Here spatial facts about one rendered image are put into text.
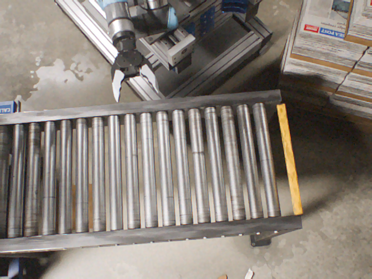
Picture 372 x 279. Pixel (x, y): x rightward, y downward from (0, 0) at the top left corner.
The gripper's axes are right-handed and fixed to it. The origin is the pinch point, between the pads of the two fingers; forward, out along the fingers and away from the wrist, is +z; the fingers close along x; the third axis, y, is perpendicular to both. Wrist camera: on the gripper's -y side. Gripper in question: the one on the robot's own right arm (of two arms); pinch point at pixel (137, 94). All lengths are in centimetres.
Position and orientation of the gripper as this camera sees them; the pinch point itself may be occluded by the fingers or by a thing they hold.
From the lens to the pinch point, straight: 107.6
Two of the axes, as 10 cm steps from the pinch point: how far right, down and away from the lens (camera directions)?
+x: -9.7, 2.1, -1.5
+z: 2.5, 9.2, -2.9
